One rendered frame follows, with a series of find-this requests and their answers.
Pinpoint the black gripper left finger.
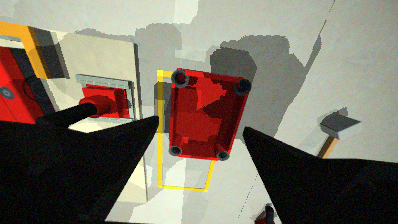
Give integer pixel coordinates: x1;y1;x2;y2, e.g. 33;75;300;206
0;115;159;221

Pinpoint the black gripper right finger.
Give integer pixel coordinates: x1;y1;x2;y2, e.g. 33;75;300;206
243;126;398;224

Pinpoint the dark red hood shell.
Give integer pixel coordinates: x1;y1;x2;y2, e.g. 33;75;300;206
169;68;251;161

